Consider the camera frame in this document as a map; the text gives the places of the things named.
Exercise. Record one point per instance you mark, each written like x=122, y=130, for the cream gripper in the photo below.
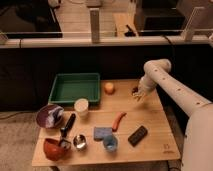
x=142, y=88

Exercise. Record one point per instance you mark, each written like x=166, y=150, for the yellow banana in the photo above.
x=139, y=97

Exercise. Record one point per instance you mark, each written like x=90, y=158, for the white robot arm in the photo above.
x=198, y=142

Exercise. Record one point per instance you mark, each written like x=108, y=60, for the green plastic tray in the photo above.
x=67, y=88

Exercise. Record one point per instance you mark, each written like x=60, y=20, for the dark purple grape bunch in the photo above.
x=134, y=90

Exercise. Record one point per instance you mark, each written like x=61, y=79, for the orange fruit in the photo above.
x=109, y=88

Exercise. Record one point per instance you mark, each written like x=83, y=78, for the black rectangular block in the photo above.
x=137, y=136

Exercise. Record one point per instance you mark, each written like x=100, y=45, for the wooden folding table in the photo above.
x=119, y=130

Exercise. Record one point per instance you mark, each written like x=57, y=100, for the black box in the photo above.
x=158, y=15

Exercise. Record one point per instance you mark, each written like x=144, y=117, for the blue sponge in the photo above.
x=100, y=133

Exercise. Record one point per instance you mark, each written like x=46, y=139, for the white cup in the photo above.
x=81, y=107

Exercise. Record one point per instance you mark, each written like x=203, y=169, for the blue glass cup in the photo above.
x=110, y=143

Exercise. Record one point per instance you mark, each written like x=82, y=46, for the small silver metal cup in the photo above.
x=79, y=142

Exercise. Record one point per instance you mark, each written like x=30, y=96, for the purple and white bowl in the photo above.
x=49, y=116

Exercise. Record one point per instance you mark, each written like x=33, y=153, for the red bowl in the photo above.
x=55, y=150

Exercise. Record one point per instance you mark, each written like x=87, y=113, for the white horizontal rail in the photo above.
x=105, y=41

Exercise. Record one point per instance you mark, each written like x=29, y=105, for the white angled bracket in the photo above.
x=193, y=21

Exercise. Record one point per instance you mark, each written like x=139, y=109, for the grey metal post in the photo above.
x=95, y=27

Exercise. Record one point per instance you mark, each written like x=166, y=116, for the black handled tool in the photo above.
x=64, y=130

